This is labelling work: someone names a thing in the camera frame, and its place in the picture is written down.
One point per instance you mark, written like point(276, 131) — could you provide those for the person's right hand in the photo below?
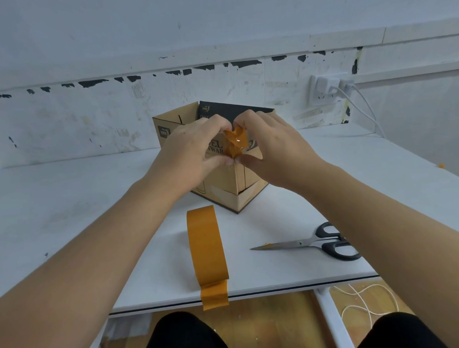
point(285, 158)

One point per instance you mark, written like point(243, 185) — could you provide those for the person's left hand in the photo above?
point(183, 154)

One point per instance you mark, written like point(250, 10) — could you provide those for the person's right thumb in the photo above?
point(251, 163)

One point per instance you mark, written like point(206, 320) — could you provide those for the person's left thumb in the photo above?
point(218, 163)

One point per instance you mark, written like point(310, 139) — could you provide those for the orange tape piece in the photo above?
point(236, 141)

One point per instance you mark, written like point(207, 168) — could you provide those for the person's left forearm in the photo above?
point(89, 259)

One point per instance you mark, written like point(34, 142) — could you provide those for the person's right forearm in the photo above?
point(401, 256)

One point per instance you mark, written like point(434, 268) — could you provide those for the brown cardboard box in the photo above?
point(230, 187)

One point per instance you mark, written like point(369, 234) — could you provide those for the orange tape roll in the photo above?
point(207, 248)

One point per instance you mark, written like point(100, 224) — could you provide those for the white plug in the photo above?
point(332, 86)
point(348, 87)

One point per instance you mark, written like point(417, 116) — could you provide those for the person's left leg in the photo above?
point(184, 337)

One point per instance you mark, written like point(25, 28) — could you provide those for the person's leg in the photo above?
point(400, 333)
point(184, 337)

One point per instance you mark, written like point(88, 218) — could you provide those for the white table leg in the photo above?
point(334, 322)

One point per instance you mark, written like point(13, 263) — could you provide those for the person's right leg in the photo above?
point(400, 333)

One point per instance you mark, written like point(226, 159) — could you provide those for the white wall socket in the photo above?
point(318, 93)

